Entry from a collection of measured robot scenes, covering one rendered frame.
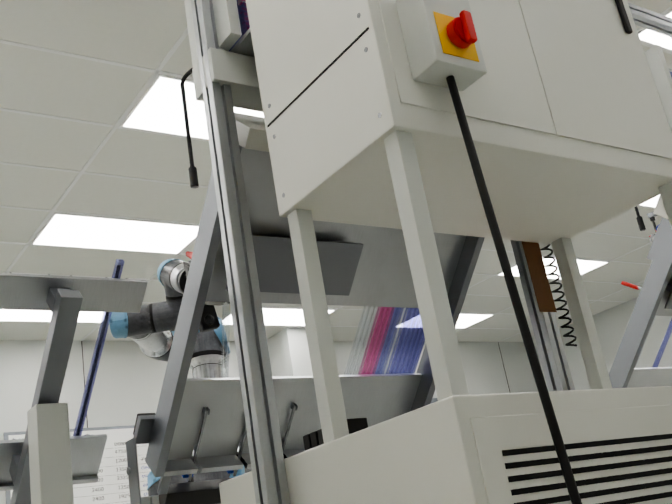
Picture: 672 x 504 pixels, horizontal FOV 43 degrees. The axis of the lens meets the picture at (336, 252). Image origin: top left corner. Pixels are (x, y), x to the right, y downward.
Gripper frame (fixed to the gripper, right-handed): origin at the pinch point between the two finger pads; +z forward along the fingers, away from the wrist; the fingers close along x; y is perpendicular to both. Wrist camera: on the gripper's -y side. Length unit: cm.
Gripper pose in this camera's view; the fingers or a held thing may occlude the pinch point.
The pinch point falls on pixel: (226, 302)
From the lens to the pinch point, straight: 190.8
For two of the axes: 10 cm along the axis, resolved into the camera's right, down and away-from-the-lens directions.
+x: 8.6, -1.5, 4.9
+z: 5.1, 1.1, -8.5
